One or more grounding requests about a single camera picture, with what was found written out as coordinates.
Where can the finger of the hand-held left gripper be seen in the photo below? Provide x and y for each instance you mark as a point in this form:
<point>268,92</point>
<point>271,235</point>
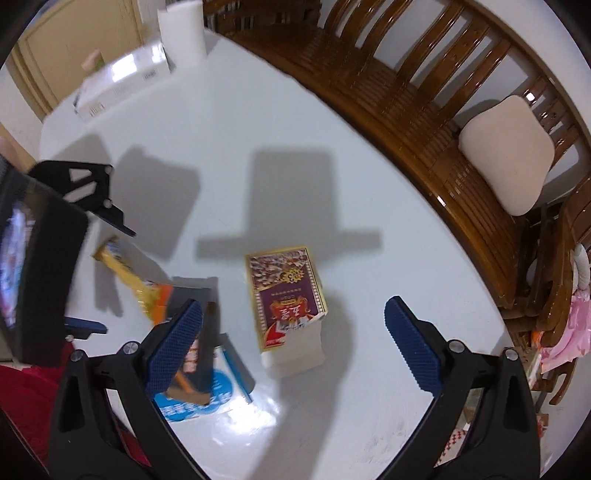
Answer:
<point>104,203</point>
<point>87,326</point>

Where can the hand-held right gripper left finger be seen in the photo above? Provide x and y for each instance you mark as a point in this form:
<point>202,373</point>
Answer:
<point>173,346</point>

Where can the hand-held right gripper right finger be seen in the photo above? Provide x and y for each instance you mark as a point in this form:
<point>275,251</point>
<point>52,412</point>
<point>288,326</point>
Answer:
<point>415,346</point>

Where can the yellow snack wrapper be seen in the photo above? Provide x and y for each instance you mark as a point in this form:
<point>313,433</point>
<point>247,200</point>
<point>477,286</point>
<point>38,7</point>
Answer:
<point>129,277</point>

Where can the blue and white medicine box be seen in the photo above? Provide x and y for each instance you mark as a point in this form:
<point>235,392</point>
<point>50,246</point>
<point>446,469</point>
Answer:
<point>221,392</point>

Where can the black box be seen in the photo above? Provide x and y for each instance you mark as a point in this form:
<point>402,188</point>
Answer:
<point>46,258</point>

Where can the dark red patterned cigarette box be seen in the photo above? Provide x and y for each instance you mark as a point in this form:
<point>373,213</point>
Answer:
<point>286,295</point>

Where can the long white carton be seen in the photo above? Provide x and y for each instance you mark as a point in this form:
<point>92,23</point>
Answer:
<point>120,78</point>

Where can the pink plastic bag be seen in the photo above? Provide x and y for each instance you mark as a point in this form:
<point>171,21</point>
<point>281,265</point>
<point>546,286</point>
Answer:
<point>572,332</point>

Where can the wooden armchair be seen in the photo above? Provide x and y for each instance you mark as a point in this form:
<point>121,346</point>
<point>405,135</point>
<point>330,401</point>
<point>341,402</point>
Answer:
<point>558,277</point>

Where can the yellow framed balcony door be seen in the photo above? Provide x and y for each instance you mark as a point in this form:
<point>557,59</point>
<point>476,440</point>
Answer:
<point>69,27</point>

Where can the white rolled cloth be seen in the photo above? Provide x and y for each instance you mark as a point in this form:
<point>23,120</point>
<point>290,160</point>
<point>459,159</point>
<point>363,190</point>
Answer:
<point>581,265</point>

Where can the white paper towel roll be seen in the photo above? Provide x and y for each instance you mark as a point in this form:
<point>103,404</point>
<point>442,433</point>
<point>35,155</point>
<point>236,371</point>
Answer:
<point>182,32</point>

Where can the beige cushion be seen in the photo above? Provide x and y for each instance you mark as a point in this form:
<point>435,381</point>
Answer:
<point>503,152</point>

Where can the wooden sofa bench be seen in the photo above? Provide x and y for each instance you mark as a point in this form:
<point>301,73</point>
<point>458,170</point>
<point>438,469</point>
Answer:
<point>392,92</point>

